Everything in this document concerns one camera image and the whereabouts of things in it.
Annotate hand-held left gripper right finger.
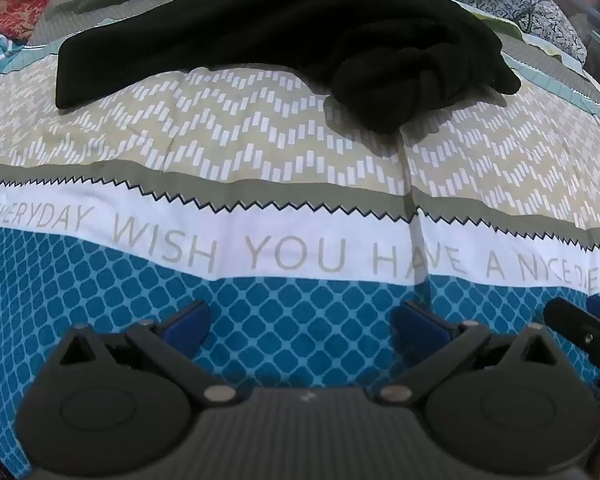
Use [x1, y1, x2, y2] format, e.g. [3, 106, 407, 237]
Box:
[377, 301, 567, 407]

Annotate patterned bed comforter with lettering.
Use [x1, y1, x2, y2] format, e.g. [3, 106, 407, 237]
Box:
[0, 0, 600, 466]

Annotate black pants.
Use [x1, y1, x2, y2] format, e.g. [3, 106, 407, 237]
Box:
[55, 0, 523, 136]

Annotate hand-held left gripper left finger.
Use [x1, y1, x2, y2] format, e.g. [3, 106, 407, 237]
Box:
[57, 300, 241, 407]

